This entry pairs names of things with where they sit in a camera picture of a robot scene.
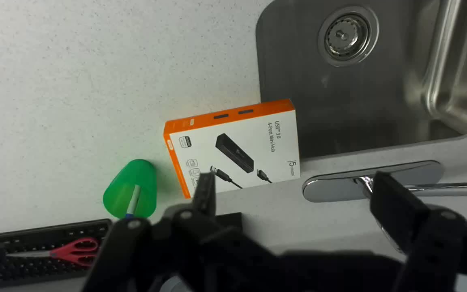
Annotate orange and white product box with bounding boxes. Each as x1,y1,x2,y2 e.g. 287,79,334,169
163,97,304,201

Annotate green plastic cup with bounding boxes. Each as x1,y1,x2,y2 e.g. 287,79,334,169
101,157,161,221

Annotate round metal sink drain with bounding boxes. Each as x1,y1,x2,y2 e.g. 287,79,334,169
318,5,382,68

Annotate stainless steel sink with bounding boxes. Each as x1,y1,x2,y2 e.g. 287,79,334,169
255,0,467,162

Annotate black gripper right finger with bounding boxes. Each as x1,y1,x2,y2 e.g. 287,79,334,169
370,170,467,292

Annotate chrome faucet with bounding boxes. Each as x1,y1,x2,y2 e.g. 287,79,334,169
300,159,467,204

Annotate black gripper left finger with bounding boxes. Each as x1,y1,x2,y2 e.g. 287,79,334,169
82,169,279,292

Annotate red handled scissors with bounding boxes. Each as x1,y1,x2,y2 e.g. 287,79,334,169
5,235,101,268

